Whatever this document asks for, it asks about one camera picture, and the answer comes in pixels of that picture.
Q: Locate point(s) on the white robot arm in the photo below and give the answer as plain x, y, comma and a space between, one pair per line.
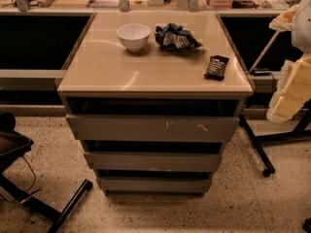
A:
301, 33

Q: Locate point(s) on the grey top drawer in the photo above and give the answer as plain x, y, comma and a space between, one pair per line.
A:
153, 128

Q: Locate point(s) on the grey bottom drawer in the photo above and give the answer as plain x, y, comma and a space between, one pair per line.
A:
188, 186

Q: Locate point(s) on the white bowl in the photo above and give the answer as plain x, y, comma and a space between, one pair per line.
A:
133, 36

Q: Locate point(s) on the black stand with wheels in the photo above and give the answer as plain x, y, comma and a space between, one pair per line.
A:
300, 133

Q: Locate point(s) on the black snack bar packet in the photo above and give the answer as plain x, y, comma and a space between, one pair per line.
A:
216, 68

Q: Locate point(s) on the grey drawer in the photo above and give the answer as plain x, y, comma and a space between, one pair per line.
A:
153, 128
188, 186
151, 161

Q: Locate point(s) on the grey drawer cabinet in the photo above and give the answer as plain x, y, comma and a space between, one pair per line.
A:
105, 79

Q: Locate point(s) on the grey middle drawer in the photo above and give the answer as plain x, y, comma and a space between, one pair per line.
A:
151, 161

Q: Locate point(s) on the crumpled blue chip bag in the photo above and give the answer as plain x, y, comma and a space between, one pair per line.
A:
175, 37

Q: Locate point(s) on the white pole with black base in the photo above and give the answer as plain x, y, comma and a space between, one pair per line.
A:
264, 51

